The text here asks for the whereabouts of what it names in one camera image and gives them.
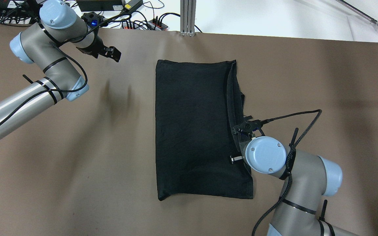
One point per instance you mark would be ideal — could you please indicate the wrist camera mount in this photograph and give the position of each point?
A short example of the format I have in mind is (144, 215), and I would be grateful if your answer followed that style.
(247, 128)
(94, 20)

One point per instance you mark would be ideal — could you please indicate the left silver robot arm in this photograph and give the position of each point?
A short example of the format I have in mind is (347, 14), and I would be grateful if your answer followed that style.
(40, 44)

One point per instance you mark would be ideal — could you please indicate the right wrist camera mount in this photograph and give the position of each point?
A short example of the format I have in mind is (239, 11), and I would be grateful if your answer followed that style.
(247, 128)

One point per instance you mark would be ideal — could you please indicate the aluminium frame post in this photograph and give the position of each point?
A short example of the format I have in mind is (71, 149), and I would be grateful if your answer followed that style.
(187, 17)

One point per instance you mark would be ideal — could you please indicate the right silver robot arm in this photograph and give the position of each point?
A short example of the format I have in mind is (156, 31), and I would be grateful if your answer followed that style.
(307, 178)

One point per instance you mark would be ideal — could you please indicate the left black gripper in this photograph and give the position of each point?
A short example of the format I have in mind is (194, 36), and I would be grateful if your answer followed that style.
(94, 47)

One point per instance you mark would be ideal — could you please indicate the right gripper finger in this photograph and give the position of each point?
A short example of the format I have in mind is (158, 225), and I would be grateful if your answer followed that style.
(233, 159)

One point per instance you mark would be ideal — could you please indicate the power strip with plugs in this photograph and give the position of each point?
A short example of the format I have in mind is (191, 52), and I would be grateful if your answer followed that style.
(152, 25)

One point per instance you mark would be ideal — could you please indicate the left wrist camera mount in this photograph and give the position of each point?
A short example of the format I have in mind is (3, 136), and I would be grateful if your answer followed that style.
(94, 20)

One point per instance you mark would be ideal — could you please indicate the black printed t-shirt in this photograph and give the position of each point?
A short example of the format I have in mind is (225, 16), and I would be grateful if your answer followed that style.
(197, 104)

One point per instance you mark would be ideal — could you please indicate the metal rod with clamp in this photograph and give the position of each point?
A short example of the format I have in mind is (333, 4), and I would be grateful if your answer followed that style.
(359, 12)

